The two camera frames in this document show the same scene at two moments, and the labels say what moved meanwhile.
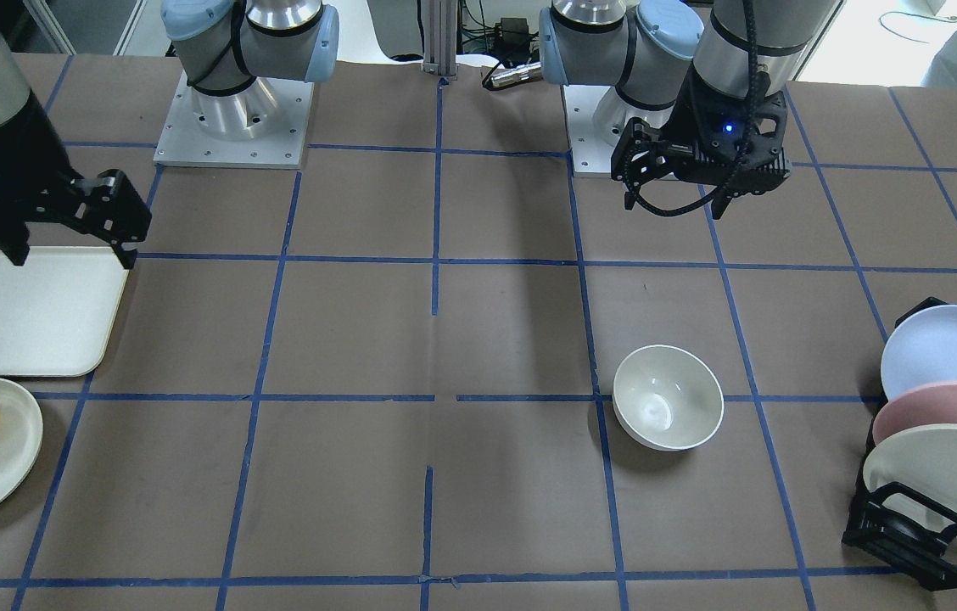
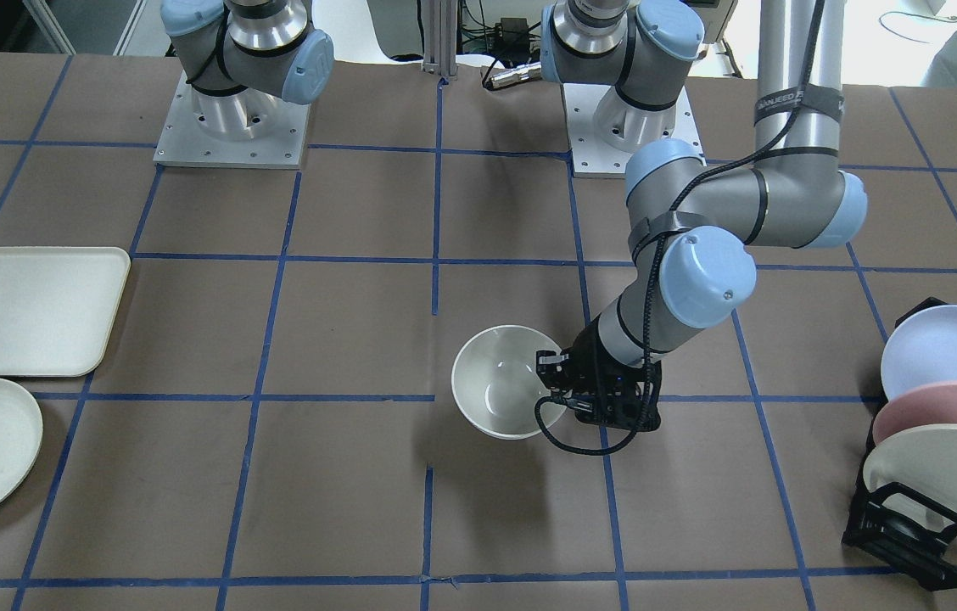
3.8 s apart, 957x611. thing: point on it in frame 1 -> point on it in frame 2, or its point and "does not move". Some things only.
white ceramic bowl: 667,399 -> 495,383
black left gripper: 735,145 -> 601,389
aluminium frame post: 440,38 does not move
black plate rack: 903,527 does not move
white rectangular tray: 52,317 does not move
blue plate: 948,343 does not move
